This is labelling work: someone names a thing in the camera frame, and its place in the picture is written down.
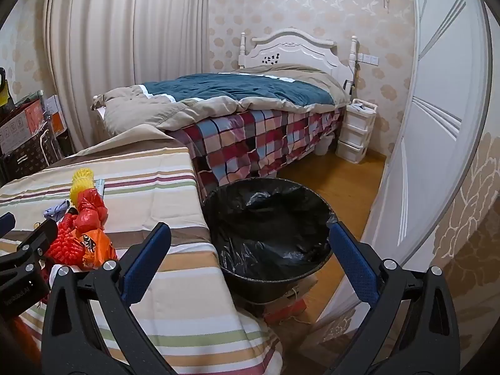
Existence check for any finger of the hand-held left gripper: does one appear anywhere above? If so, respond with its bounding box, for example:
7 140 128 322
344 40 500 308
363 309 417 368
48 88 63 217
0 218 59 282
0 212 17 239

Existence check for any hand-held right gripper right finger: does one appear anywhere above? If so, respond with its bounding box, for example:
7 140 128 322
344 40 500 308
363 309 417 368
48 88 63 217
327 221 459 375

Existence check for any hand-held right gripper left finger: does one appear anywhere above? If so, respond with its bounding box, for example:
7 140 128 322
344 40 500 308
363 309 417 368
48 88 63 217
41 222 184 375

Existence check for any orange foam fruit net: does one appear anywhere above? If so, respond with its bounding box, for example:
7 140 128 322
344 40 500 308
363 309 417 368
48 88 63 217
44 213 89 267

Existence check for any orange snack wrapper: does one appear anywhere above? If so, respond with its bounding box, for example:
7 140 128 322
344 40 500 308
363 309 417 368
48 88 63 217
76 228 118 271

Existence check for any red plastic bag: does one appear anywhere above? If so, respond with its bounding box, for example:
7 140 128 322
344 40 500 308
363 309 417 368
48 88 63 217
72 187 110 236

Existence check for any yellow foam fruit net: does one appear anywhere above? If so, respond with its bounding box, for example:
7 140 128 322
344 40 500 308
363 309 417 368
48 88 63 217
70 167 96 204

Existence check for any black lined trash bin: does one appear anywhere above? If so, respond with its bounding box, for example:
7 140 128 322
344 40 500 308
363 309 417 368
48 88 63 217
201 177 339 282

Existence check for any purple wrapper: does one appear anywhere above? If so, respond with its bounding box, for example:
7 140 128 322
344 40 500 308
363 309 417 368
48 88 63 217
43 199 71 222

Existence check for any dark patterned storage crate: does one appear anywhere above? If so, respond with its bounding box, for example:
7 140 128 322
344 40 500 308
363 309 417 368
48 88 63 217
0 131 54 183

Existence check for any striped tablecloth table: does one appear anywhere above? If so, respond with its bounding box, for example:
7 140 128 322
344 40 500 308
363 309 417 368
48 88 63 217
0 123 284 375

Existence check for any red flat box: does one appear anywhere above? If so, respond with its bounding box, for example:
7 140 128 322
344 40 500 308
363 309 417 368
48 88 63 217
261 287 310 322

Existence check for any small white bin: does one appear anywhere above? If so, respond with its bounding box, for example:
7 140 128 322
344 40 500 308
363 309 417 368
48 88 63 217
312 135 337 157

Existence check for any orange and white box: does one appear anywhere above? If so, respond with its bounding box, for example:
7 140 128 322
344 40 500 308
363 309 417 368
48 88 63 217
43 94 65 134

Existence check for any white plastic drawer unit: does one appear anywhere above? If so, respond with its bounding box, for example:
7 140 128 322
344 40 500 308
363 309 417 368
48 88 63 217
335 99 378 164

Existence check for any plaid bed sheet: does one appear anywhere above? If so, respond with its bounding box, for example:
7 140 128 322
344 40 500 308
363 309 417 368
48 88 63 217
172 105 346 201

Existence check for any beige and teal duvet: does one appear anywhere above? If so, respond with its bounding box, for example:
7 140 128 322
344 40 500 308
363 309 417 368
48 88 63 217
92 63 350 133

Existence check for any white wardrobe door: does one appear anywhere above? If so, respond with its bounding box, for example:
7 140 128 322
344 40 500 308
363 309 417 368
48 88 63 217
312 0 493 321

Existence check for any white bed headboard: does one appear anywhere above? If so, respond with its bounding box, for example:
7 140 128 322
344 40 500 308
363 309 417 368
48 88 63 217
238 27 362 87

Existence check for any cream pleated curtain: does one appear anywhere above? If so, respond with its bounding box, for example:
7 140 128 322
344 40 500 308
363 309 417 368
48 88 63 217
43 0 213 153

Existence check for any black charger cable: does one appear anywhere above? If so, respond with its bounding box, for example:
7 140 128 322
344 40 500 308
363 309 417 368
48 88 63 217
344 59 359 91

